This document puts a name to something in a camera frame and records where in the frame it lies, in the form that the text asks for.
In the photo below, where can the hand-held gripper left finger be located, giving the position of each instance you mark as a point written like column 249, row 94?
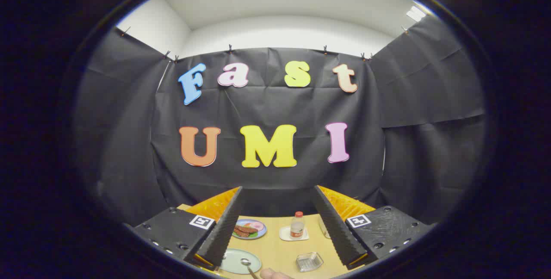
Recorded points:
column 226, row 227

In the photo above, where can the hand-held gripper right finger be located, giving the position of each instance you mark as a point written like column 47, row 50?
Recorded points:
column 333, row 227

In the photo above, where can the white toaster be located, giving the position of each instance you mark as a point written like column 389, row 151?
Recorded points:
column 323, row 229

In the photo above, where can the brown meat strip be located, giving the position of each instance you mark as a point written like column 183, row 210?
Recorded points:
column 247, row 228
column 240, row 233

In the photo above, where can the pink ham slice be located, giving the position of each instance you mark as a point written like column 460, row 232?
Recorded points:
column 257, row 226

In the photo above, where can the blue plate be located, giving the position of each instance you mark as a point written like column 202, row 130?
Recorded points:
column 261, row 234

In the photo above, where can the light green plate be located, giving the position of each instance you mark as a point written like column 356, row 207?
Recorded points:
column 234, row 262

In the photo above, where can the red-capped water bottle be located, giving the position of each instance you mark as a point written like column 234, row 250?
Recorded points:
column 297, row 227

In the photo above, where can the white square coaster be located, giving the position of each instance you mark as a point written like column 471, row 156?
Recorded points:
column 284, row 236

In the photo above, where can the small ceiling light panel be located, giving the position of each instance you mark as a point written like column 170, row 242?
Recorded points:
column 416, row 13

